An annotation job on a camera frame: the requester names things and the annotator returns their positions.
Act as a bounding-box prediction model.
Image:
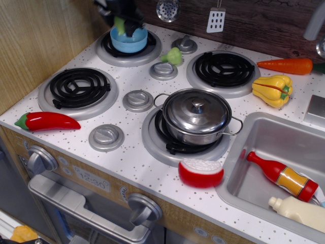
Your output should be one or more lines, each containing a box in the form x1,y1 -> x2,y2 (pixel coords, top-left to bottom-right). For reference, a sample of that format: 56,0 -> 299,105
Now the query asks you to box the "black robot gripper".
93,0 -> 144,37

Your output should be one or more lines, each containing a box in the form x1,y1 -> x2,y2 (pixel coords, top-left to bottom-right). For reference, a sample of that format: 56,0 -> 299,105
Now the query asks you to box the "light blue bowl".
110,27 -> 148,53

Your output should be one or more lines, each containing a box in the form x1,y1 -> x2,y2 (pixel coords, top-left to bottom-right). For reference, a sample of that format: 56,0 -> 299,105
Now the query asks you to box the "green toy pear half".
161,47 -> 182,65

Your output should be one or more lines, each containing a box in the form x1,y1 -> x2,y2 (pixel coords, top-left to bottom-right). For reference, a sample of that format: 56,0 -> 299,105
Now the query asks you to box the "red bowl of rice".
178,158 -> 224,188

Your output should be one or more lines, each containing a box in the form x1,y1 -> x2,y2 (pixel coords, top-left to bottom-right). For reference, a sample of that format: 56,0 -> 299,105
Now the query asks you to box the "back left stove burner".
95,31 -> 162,68

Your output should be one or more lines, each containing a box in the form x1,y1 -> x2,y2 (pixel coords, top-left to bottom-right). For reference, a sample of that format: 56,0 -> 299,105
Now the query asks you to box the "stove burner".
141,108 -> 231,167
95,31 -> 162,68
186,51 -> 261,99
38,68 -> 118,120

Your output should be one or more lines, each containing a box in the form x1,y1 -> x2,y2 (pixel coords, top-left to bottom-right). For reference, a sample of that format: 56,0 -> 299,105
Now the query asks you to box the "hanging steel skimmer ladle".
156,0 -> 180,23

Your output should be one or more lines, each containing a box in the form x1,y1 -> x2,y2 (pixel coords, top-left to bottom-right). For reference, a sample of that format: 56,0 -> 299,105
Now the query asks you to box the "grey stove knob upper middle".
149,62 -> 178,81

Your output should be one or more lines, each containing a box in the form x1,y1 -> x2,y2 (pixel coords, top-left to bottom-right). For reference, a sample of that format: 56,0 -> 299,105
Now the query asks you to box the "grey stove knob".
122,90 -> 153,113
172,35 -> 198,54
88,124 -> 124,152
149,62 -> 178,81

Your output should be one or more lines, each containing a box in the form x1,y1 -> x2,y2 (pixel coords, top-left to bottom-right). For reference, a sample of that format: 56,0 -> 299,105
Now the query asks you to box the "grey stove knob back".
172,35 -> 198,54

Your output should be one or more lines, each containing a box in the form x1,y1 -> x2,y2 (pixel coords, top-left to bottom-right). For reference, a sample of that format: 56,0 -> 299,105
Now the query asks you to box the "grey stove knob centre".
122,90 -> 153,113

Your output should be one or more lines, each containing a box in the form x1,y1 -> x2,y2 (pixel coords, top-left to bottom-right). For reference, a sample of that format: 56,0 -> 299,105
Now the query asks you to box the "front left stove burner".
38,68 -> 118,120

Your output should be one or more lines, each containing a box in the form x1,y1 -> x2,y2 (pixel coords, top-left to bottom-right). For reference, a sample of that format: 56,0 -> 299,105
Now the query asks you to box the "hanging white slotted spatula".
206,0 -> 226,34

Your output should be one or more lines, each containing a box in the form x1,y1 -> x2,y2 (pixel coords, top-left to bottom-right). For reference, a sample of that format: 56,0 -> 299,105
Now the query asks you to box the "steel pot with lid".
153,88 -> 243,145

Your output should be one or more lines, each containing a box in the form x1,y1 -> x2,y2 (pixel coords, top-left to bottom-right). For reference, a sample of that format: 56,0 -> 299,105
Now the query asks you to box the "back right stove burner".
186,51 -> 261,99

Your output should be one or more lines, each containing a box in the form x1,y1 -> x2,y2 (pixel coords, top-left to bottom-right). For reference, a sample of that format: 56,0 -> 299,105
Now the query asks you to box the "grey stove knob front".
88,124 -> 124,152

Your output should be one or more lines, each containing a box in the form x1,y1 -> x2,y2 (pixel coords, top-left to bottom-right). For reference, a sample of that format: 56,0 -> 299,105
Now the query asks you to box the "front right stove burner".
141,108 -> 231,167

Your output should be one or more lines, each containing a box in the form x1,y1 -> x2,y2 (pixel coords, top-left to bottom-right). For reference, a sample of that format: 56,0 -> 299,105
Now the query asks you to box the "red toy chili pepper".
14,112 -> 81,132

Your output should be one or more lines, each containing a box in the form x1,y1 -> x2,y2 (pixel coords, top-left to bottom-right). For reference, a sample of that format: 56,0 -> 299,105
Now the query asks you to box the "oven clock display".
73,165 -> 111,193

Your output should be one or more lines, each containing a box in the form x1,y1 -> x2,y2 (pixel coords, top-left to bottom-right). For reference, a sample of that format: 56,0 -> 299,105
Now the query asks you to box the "yellow toy bell pepper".
252,75 -> 293,108

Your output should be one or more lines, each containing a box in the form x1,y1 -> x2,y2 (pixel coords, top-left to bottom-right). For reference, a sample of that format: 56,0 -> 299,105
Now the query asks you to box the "left grey oven dial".
27,145 -> 58,175

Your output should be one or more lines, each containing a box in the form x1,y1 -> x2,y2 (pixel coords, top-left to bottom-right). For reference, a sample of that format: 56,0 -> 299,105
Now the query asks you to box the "grey oven dial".
27,145 -> 58,175
127,193 -> 163,226

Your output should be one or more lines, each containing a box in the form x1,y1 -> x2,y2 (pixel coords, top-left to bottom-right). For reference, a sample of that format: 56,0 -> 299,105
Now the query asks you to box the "orange toy carrot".
257,58 -> 324,75

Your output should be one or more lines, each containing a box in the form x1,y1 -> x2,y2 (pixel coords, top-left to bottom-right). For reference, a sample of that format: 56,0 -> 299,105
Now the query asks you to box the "right grey oven dial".
127,193 -> 163,226

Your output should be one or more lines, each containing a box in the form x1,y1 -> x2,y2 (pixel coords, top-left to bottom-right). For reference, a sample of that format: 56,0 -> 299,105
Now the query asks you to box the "grey faucet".
303,1 -> 324,41

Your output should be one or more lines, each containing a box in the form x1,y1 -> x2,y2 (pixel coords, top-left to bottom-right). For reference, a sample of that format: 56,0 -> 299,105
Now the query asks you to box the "silver toy sink basin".
216,112 -> 324,243

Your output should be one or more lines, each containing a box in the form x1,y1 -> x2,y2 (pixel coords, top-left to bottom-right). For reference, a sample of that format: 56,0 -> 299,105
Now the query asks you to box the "grey faucet base block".
304,95 -> 325,128

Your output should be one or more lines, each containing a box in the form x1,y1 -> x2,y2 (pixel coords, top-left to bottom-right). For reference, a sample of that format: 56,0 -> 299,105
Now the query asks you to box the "red toy ketchup bottle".
246,151 -> 318,202

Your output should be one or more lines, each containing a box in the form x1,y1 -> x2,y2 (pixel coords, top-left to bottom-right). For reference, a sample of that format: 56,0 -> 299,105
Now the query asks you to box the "orange object bottom left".
10,226 -> 38,243

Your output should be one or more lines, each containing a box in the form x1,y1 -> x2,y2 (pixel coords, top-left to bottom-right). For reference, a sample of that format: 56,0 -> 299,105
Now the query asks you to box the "cream toy mayonnaise bottle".
268,197 -> 324,233

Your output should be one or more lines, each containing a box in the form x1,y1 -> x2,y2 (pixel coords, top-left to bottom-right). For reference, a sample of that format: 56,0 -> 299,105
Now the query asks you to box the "silver oven door handle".
28,175 -> 154,243

